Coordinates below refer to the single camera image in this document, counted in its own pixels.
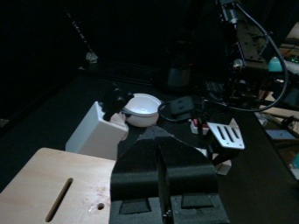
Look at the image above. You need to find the small red and white block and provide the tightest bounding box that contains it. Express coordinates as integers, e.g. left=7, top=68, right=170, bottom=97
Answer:
left=188, top=117, right=210, bottom=136

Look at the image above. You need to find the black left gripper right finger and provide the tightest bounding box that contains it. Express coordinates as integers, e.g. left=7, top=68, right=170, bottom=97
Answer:
left=153, top=127, right=230, bottom=224

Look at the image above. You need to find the cream box with orange lid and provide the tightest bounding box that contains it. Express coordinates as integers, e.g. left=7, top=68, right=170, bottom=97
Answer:
left=0, top=147, right=117, bottom=224

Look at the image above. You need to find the white frame bracket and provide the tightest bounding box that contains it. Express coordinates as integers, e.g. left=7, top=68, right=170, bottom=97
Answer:
left=85, top=51, right=98, bottom=65

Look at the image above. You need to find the teal bottle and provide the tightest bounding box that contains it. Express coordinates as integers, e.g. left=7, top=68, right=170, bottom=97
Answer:
left=266, top=56, right=285, bottom=74

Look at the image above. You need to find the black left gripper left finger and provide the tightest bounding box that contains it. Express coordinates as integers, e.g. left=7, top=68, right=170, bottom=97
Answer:
left=107, top=125, right=165, bottom=224

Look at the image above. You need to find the black toy with cord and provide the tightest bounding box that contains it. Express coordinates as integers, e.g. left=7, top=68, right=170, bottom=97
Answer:
left=156, top=95, right=196, bottom=123

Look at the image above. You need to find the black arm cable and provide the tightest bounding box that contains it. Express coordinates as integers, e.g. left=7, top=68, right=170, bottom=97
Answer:
left=232, top=2, right=289, bottom=113

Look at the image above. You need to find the white bowl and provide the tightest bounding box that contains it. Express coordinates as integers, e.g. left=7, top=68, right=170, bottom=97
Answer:
left=121, top=93, right=162, bottom=129

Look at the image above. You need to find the white slotted spatula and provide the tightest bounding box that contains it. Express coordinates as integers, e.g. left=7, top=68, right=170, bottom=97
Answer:
left=205, top=117, right=246, bottom=151

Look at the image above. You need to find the white toy box appliance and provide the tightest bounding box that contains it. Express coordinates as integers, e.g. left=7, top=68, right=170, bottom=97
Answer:
left=63, top=84, right=136, bottom=161

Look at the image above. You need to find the thin white cord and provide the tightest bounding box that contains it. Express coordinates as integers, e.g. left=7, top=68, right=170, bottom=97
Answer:
left=66, top=11, right=94, bottom=54

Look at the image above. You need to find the small pale wooden block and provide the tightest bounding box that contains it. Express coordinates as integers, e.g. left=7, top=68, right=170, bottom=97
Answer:
left=213, top=159, right=233, bottom=177

